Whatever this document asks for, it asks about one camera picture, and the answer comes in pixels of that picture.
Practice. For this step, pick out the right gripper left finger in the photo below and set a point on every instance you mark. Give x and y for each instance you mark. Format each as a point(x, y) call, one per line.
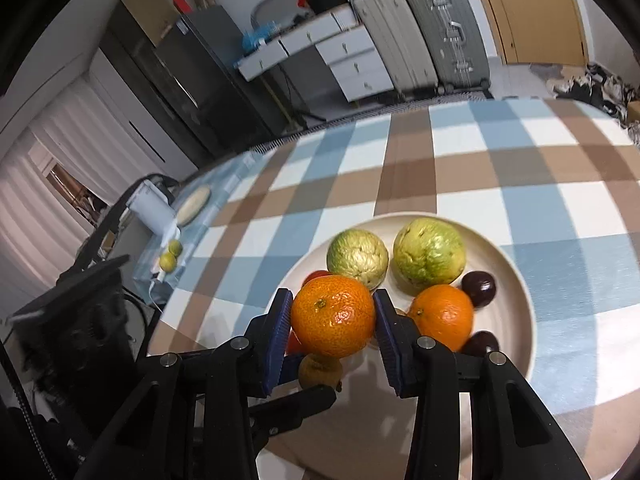
point(202, 414)

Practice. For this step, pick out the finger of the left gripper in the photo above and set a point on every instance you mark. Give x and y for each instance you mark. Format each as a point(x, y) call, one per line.
point(295, 402)

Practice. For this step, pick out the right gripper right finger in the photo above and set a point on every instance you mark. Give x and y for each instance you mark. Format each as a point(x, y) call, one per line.
point(514, 436)

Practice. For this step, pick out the brown longan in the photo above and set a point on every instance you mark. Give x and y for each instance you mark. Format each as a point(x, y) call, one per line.
point(317, 370)

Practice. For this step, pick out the small red tomato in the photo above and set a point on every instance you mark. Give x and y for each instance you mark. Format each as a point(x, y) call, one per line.
point(294, 347)

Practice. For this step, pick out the dark purple plum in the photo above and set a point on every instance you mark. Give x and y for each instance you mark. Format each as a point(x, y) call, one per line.
point(480, 287)
point(480, 344)

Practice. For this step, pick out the orange mandarin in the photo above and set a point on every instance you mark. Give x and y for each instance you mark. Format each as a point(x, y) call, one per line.
point(445, 314)
point(333, 316)

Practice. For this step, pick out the large red tomato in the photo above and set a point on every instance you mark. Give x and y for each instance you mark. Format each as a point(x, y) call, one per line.
point(316, 274)

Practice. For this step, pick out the small green fruit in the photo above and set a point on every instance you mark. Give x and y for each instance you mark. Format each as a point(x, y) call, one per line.
point(175, 248)
point(167, 262)

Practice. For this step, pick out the white kettle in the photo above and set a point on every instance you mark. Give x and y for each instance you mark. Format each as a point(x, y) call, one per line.
point(151, 207)

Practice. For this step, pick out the left green guava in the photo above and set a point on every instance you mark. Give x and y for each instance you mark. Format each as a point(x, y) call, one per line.
point(358, 254)

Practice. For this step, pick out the green guava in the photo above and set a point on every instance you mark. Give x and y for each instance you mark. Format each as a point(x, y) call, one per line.
point(358, 254)
point(429, 252)

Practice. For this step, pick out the round beige coaster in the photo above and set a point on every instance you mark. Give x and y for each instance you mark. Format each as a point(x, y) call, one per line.
point(190, 209)

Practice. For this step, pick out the right green guava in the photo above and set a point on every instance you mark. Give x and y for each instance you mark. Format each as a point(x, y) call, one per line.
point(429, 252)

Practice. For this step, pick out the checkered tablecloth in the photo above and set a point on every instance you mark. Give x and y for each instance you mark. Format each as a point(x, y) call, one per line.
point(555, 184)

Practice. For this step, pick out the black refrigerator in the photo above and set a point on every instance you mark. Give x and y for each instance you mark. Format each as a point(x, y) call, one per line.
point(180, 68)

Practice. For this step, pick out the white drawer desk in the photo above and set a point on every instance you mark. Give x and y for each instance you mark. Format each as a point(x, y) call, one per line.
point(343, 43)

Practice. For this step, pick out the beige suitcase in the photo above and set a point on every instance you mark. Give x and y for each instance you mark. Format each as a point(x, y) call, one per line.
point(397, 36)

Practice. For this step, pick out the grey silver suitcase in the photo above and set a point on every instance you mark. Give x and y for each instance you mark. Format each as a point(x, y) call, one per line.
point(453, 38)

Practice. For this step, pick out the wooden door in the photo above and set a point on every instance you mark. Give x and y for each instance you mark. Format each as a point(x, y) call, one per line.
point(537, 31)

